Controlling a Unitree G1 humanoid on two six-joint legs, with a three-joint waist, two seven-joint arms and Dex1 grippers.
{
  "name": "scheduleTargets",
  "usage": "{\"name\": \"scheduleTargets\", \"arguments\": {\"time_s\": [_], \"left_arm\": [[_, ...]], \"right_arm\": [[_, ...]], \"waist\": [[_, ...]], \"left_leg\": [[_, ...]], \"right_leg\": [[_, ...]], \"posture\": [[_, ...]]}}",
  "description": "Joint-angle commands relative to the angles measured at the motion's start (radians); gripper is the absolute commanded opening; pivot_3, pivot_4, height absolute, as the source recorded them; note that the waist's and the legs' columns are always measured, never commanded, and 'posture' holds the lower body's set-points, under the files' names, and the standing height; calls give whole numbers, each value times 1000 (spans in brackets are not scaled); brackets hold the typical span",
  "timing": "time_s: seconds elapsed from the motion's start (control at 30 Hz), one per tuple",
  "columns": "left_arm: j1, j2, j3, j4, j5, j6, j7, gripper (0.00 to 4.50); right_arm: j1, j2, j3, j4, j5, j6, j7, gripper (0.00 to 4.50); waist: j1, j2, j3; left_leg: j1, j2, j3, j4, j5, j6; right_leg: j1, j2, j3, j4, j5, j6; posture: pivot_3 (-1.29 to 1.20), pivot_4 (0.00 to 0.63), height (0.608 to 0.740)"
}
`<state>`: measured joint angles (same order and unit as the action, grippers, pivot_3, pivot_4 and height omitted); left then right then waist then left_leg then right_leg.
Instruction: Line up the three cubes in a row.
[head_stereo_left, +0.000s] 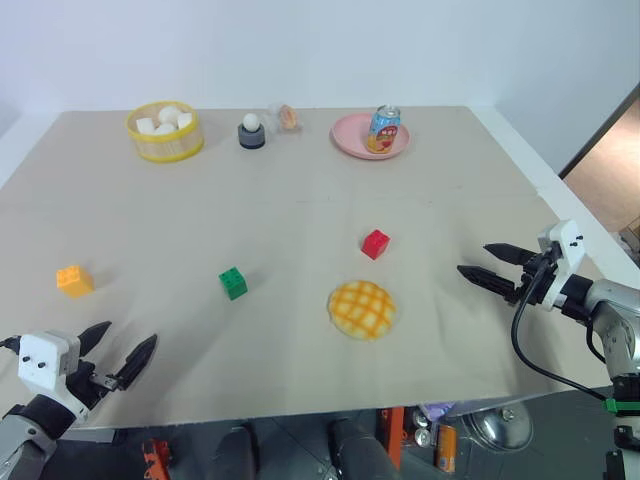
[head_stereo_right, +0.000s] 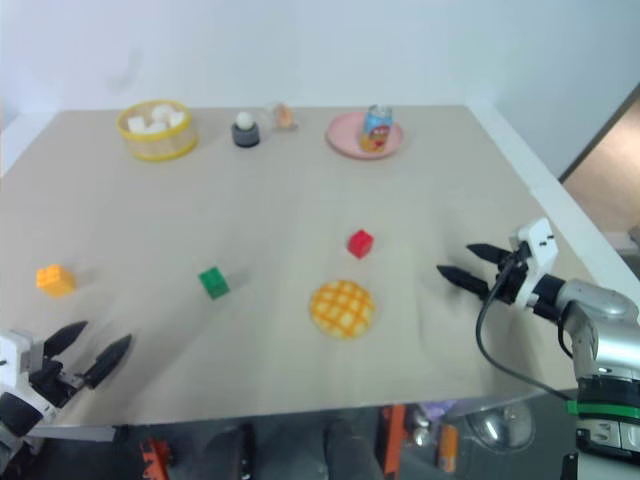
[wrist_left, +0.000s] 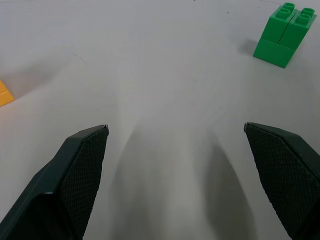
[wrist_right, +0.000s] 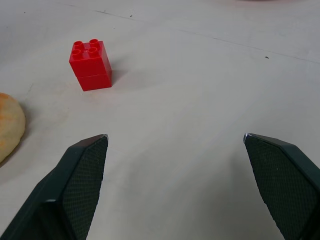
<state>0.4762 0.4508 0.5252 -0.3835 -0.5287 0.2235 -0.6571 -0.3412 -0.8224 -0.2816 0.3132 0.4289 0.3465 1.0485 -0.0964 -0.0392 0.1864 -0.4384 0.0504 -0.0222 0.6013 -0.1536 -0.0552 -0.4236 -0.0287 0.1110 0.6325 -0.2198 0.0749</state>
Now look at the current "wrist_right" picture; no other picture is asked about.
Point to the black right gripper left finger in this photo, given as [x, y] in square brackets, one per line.
[62, 190]

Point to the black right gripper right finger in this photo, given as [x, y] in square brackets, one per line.
[285, 180]

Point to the red toy brick block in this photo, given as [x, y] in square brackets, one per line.
[90, 67]

